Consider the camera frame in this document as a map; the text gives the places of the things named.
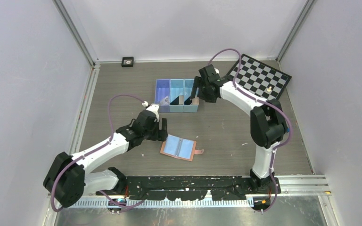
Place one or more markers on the black white chessboard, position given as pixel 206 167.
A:
pixel 256 76

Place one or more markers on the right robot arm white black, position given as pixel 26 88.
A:
pixel 268 123

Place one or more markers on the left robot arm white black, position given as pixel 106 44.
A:
pixel 72 176

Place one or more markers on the brown leather card holder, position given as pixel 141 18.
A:
pixel 179 148

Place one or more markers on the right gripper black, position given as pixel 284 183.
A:
pixel 198 83

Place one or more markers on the small black square device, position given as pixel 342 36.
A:
pixel 127 61

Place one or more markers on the right light blue bin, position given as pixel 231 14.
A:
pixel 187 92

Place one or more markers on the light blue bin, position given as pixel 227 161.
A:
pixel 187 92
pixel 176 89

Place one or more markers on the black card middle bin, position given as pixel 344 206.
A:
pixel 178 101

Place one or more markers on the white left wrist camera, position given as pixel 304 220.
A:
pixel 154 108

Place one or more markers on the black credit card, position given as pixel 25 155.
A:
pixel 188 101

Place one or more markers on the aluminium rail frame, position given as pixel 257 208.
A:
pixel 295 185

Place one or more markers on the tan card right bin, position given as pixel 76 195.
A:
pixel 195 101

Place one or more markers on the middle light blue bin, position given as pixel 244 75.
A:
pixel 176 89

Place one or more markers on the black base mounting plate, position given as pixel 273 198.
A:
pixel 191 188

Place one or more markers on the silver card purple bin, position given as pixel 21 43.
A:
pixel 164 101

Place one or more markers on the purple plastic bin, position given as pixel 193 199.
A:
pixel 162 89

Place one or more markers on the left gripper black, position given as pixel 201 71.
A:
pixel 161 133

